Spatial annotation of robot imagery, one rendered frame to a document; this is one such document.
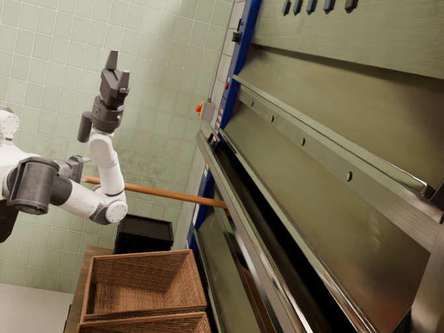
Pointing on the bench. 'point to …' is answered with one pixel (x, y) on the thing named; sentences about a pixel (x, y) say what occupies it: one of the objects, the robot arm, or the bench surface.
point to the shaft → (163, 193)
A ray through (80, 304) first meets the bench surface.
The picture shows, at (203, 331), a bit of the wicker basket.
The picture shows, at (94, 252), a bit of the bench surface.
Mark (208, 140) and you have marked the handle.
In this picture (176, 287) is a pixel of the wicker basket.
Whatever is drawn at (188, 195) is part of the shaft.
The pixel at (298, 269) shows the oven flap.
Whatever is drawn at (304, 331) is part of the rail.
